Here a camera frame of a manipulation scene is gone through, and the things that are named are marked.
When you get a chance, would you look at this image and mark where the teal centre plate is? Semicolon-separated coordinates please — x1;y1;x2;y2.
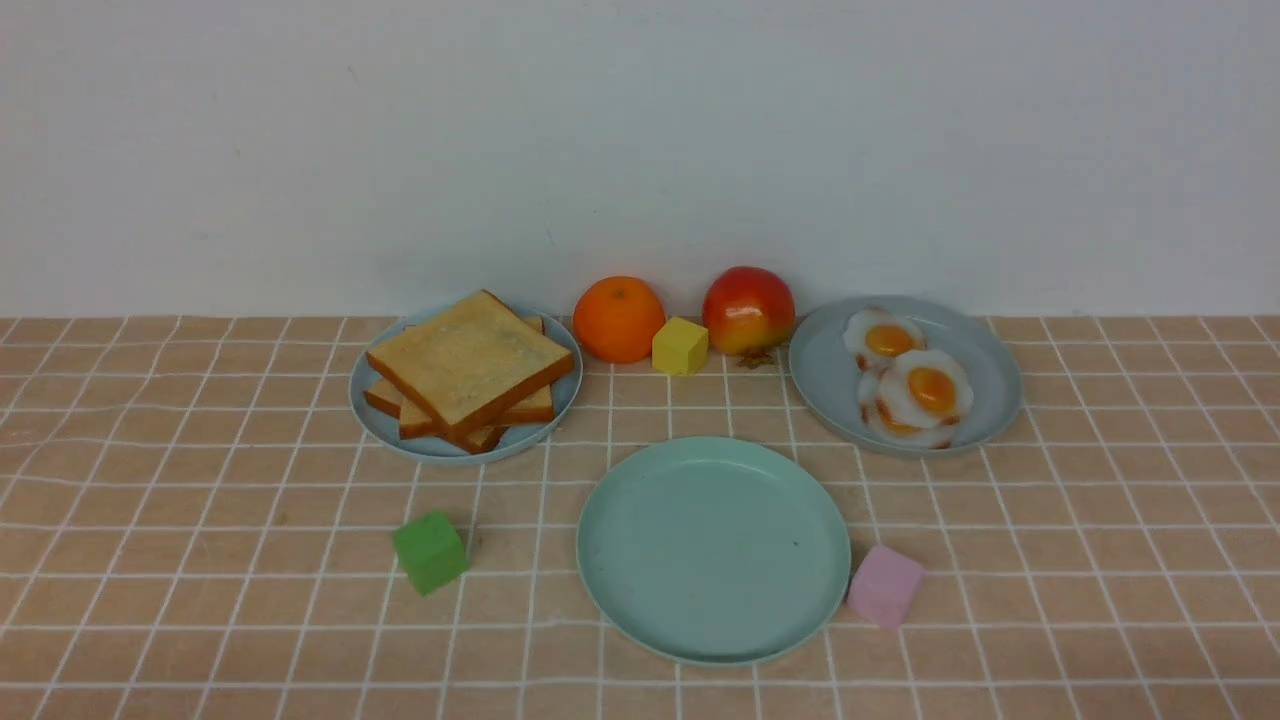
576;437;852;667

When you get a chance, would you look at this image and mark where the yellow cube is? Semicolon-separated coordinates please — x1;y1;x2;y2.
652;316;710;375

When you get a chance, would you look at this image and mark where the pink cube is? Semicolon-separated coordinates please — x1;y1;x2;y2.
846;544;925;632

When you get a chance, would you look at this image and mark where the orange fruit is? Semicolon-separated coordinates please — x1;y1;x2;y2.
572;275;667;364

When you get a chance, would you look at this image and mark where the red apple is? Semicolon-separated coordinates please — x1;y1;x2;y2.
701;266;797;369

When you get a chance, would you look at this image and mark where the green cube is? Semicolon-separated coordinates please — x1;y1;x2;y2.
390;510;468;597

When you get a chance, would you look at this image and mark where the fried egg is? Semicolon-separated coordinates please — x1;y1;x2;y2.
841;306;928;372
876;348;975;430
856;369;957;450

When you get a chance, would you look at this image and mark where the light blue bread plate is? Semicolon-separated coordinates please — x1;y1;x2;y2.
348;300;584;468

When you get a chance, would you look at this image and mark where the grey-blue egg plate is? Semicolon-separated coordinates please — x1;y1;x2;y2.
788;295;1024;457

